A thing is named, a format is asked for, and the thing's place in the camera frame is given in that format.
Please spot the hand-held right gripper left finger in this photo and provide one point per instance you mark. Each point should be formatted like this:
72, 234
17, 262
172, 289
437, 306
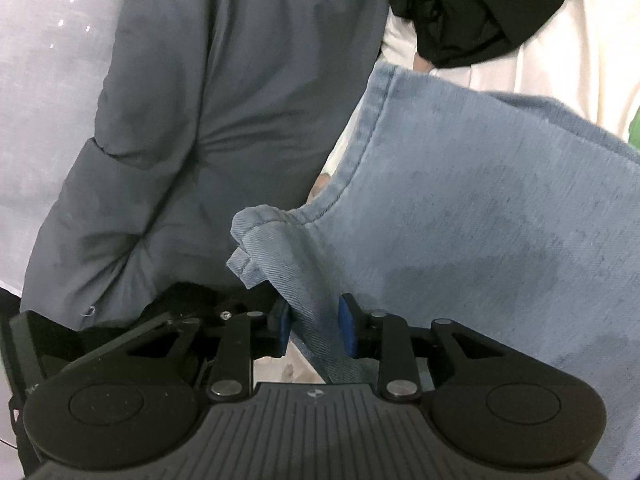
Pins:
284, 327

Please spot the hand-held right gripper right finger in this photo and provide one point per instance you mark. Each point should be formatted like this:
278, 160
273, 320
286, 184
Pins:
347, 330

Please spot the light blue denim pants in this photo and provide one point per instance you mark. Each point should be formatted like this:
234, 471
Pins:
475, 185

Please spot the grey quilted cushion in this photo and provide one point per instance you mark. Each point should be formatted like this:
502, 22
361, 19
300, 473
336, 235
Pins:
225, 85

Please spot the black cloth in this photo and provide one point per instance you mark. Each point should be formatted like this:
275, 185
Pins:
465, 15

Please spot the cream bear print bed sheet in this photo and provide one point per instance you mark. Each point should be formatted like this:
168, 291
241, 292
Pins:
575, 60

